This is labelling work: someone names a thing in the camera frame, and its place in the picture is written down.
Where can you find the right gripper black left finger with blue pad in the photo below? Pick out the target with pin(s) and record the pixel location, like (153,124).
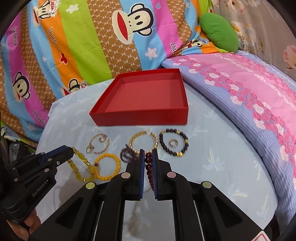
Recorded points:
(95,211)

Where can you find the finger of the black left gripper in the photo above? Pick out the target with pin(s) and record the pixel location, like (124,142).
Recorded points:
(60,157)

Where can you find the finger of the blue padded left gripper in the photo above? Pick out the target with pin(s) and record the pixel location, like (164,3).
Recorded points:
(52,154)

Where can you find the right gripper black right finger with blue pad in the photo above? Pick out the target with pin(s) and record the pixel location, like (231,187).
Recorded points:
(201,211)

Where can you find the dark garnet small bead strand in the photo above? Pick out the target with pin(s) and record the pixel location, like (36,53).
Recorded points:
(127,155)

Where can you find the person's left hand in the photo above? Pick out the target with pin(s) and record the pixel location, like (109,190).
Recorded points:
(31,224)

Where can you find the thin rose gold bangle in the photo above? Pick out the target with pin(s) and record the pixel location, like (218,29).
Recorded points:
(98,144)

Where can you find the gold woven bangle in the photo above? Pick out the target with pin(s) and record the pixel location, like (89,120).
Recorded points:
(142,133)

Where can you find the colourful monkey cartoon quilt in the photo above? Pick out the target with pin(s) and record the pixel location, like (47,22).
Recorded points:
(51,48)

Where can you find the red cardboard box tray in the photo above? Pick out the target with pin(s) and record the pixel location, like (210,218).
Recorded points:
(143,98)

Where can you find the pink blue floral blanket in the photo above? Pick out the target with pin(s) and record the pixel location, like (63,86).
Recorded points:
(260,100)

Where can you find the green plush cushion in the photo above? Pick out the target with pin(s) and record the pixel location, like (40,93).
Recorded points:
(219,32)

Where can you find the grey floral fabric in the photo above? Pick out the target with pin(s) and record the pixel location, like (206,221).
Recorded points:
(261,31)

